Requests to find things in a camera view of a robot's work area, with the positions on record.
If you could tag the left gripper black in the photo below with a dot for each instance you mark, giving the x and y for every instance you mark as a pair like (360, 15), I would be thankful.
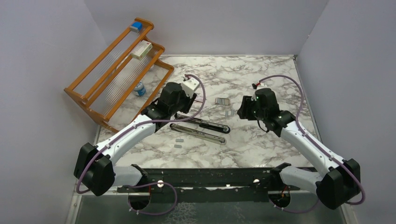
(189, 101)

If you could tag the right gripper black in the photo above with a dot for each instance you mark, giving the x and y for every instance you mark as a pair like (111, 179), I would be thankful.
(244, 111)

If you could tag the silver staple strip tray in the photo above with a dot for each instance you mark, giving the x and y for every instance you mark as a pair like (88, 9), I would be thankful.
(222, 101)

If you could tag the black stapler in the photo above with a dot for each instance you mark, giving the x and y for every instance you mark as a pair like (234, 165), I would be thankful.
(203, 124)

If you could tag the red white staple box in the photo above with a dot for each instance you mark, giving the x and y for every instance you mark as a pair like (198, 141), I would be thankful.
(199, 99)

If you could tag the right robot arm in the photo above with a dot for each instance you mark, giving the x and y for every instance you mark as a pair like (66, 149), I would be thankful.
(336, 180)

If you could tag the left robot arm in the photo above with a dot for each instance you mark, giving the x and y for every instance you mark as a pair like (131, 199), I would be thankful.
(95, 168)

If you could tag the blue white jar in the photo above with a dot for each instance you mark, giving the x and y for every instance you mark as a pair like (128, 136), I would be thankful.
(139, 89)

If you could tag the white red box on shelf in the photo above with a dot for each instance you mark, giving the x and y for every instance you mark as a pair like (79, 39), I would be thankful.
(141, 50)

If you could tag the orange wooden shelf rack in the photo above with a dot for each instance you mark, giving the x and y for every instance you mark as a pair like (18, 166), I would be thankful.
(109, 81)

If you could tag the blue grey eraser block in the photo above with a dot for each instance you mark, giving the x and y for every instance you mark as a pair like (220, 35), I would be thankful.
(136, 27)

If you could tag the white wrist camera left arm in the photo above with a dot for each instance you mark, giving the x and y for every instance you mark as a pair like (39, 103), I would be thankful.
(190, 85)

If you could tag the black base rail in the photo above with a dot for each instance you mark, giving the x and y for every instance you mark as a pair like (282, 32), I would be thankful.
(206, 185)

